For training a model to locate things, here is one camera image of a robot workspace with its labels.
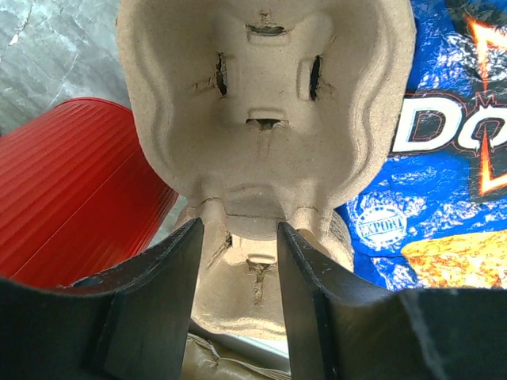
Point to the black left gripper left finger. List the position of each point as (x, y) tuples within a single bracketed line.
[(128, 322)]

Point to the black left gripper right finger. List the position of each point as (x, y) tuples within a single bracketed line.
[(340, 326)]

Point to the brown pulp cup carrier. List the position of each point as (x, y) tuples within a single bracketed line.
[(261, 112)]

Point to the brown snack bag lower shelf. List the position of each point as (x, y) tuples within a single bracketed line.
[(204, 360)]

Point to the red ribbed plastic cup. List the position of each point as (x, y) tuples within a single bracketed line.
[(77, 194)]

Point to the blue Doritos chip bag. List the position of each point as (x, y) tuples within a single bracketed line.
[(435, 215)]

